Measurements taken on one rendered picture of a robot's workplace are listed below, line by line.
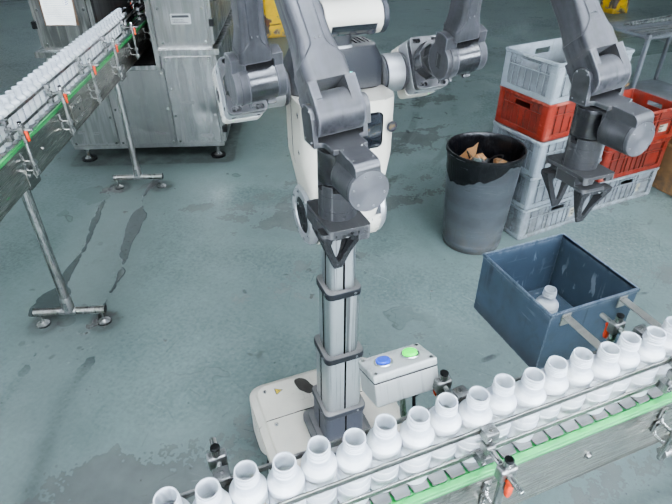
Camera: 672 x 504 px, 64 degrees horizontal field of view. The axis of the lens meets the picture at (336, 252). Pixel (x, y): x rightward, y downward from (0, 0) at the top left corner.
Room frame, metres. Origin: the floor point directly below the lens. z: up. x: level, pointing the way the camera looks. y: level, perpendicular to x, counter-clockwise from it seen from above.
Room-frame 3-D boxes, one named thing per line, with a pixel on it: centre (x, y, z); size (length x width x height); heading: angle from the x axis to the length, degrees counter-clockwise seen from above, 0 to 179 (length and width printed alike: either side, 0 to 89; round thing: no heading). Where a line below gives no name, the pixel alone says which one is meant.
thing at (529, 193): (3.16, -1.33, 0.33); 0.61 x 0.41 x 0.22; 118
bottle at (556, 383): (0.70, -0.41, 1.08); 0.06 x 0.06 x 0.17
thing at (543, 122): (3.17, -1.34, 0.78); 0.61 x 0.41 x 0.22; 119
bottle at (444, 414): (0.61, -0.19, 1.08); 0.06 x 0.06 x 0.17
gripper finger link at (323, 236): (0.70, 0.00, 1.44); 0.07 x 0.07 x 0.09; 22
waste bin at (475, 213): (2.86, -0.86, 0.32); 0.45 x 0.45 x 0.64
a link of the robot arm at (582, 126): (0.85, -0.43, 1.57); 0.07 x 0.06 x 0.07; 25
